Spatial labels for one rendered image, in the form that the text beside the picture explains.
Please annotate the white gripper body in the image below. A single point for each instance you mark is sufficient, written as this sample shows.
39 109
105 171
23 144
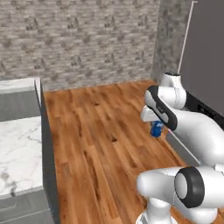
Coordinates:
148 114

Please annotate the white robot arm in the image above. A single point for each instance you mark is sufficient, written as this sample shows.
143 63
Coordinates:
198 131

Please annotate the grey marble-topped island counter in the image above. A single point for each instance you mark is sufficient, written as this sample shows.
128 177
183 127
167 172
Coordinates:
46 151

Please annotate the blue drink can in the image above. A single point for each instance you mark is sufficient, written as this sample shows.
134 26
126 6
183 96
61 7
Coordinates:
157 130

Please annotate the grey fridge lower panel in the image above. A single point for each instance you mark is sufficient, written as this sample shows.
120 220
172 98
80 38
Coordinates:
183 148

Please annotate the dark grey fridge door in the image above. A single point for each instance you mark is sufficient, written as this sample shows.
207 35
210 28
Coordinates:
205 49

